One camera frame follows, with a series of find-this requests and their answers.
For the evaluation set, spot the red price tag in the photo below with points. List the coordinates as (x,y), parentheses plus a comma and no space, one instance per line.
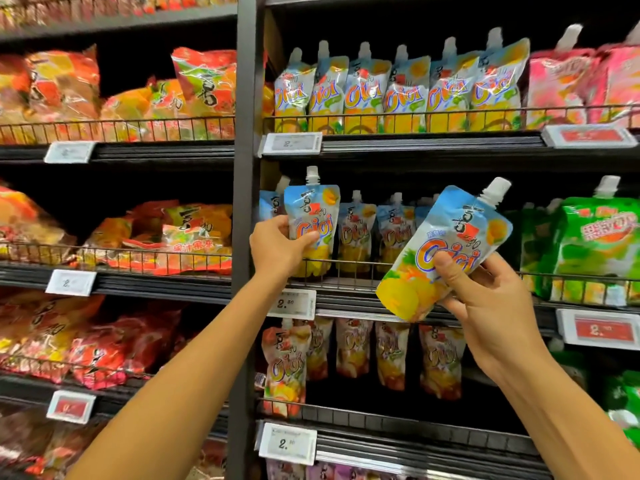
(71,407)
(600,330)
(590,136)

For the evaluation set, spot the row of pink pouches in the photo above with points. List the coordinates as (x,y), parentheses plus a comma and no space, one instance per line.
(580,80)

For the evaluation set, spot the person's right forearm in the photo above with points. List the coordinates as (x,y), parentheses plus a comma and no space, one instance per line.
(585,425)

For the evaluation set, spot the row of red packets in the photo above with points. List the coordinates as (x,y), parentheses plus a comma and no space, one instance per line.
(100,5)

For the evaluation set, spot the person's left forearm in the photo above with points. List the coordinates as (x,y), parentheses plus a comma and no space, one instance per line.
(180,395)

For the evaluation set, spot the row of brown pouches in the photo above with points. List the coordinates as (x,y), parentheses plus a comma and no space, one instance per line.
(355,235)

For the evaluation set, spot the row of orange bags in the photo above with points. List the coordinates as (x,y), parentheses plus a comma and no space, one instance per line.
(190,240)

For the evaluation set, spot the row of orange-red bags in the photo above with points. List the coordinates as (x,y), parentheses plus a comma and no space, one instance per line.
(60,90)

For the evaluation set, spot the row of purple pouches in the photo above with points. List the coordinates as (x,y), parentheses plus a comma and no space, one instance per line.
(330,473)

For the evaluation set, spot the row of blue-yellow pouches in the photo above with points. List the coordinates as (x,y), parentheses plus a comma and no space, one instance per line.
(400,90)

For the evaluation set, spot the row of clear red-print bags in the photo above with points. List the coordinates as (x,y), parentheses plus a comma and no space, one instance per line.
(40,445)

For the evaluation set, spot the white price tag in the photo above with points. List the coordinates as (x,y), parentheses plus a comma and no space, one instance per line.
(292,304)
(287,444)
(71,283)
(70,152)
(292,144)

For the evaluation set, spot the black metal store shelf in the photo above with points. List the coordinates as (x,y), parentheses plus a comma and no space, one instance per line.
(245,195)

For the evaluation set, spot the row of orange Cici pouches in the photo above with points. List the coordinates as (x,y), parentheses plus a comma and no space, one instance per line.
(285,365)

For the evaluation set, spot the person's right hand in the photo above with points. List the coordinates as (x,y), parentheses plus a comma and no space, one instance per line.
(500,325)

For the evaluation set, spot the row of red bags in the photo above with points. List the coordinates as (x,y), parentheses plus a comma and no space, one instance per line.
(100,345)

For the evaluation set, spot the person's left hand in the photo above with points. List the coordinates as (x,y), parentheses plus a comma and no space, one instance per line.
(280,255)

